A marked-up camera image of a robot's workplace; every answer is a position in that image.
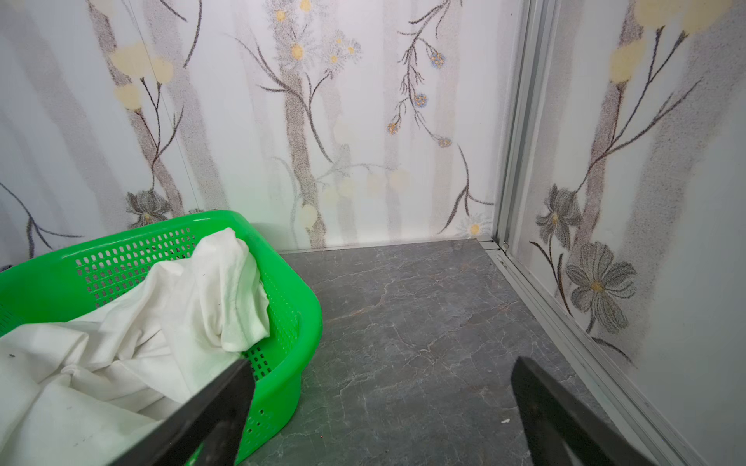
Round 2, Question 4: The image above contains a green plastic laundry basket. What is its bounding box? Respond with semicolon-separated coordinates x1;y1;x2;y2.
1;211;322;464

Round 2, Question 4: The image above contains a white t-shirt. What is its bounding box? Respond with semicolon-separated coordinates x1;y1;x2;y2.
1;228;270;465

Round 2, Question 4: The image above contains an aluminium corner wall profile right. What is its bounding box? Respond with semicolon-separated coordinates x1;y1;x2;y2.
479;1;705;465

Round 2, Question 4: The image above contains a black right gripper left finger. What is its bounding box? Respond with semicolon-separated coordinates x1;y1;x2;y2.
112;359;256;465

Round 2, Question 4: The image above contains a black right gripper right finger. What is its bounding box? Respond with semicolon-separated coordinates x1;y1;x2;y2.
511;356;652;465

